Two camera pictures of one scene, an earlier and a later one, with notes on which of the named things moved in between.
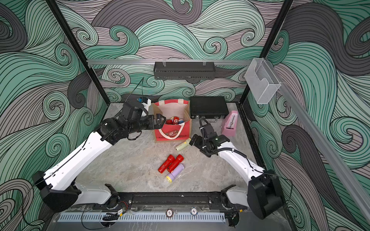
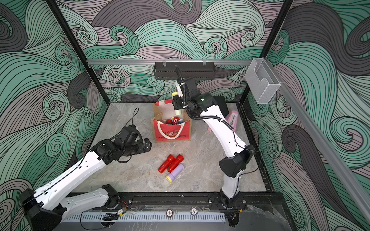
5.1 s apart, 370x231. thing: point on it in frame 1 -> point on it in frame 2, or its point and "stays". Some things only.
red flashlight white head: x=176 y=120 stays
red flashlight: x=165 y=164 stays
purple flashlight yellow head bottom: x=175 y=173 stays
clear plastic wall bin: x=262 y=82 stays
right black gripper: x=196 y=143 -> x=177 y=102
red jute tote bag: x=177 y=126 stays
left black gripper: x=158 y=125 -> x=141 y=149
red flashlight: x=178 y=159 stays
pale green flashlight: x=183 y=145 -> x=177 y=112
